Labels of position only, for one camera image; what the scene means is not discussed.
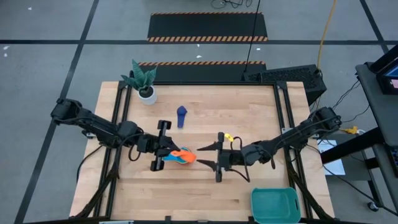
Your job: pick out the black hazard-striped floor mat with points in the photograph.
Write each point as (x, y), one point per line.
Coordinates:
(205, 26)
(202, 73)

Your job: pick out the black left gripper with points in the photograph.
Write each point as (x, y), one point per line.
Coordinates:
(149, 143)

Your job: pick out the navy blue measuring cup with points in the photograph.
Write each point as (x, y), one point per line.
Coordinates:
(181, 116)

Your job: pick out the light blue measuring cup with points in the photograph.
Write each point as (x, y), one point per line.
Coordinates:
(169, 158)

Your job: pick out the white paper sheet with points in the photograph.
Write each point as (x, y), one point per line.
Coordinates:
(335, 168)

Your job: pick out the snake plant in white pot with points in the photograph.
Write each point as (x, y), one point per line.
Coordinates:
(146, 93)

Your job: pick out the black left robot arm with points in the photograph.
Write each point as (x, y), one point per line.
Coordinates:
(99, 127)

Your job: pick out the black caster wheel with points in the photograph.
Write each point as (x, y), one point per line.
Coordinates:
(372, 206)

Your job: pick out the black laptop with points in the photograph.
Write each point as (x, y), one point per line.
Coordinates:
(388, 84)

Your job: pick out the yellow gripper tag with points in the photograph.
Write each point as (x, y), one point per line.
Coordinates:
(228, 137)

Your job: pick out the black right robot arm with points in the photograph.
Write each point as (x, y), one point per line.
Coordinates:
(295, 137)

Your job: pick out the orange measuring cup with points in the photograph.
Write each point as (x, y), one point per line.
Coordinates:
(189, 157)

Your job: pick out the grey desk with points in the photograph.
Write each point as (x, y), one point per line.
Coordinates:
(382, 109)

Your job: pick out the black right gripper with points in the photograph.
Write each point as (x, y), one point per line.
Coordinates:
(233, 157)

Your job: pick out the teal plastic basket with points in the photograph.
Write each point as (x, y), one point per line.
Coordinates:
(273, 207)

